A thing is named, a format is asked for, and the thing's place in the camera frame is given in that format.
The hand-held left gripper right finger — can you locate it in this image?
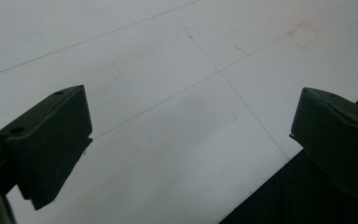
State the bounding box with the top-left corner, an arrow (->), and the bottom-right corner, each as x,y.
289,87 -> 358,203

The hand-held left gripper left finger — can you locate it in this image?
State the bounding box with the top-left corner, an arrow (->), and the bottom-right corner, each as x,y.
0,84 -> 93,211

